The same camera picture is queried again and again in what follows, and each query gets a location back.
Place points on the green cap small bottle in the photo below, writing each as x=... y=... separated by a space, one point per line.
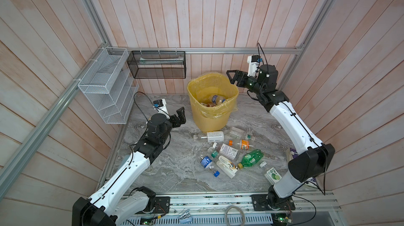
x=213 y=152

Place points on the red yellow tea bottle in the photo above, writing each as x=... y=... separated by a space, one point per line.
x=209 y=104

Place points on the green white juice carton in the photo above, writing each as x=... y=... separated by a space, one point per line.
x=273 y=176

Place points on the green plastic bottle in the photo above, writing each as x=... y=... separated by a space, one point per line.
x=250 y=159

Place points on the clear bottle white label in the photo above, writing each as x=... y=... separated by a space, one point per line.
x=213 y=136

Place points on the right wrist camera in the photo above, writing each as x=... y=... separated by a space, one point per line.
x=253 y=64

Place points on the white carton drink bottle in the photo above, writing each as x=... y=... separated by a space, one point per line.
x=227 y=166

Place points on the yellow plastic waste bin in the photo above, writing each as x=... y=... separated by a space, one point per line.
x=201 y=89

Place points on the purple book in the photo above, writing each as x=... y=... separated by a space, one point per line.
x=291 y=154

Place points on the orange label clear bottle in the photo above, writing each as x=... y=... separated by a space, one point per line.
x=243 y=144

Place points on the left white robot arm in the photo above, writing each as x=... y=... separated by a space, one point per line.
x=107 y=207

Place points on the black wire mesh basket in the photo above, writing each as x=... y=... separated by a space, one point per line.
x=157 y=64

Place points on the blue label pepsi bottle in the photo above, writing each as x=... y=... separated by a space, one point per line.
x=208 y=164

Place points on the square bottle white label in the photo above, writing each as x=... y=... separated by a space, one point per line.
x=226 y=150

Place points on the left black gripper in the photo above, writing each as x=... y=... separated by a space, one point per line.
x=182 y=118

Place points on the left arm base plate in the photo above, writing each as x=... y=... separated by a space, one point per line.
x=159 y=205

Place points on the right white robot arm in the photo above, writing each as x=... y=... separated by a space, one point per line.
x=314 y=157

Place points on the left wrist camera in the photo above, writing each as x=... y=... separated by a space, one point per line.
x=160 y=106

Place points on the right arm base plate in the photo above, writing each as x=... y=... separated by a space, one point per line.
x=271 y=202

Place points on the white wire mesh shelf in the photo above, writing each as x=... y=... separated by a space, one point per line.
x=109 y=86

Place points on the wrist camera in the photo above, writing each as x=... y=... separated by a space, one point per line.
x=160 y=106
x=253 y=64

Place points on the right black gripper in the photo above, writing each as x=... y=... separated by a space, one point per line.
x=243 y=76

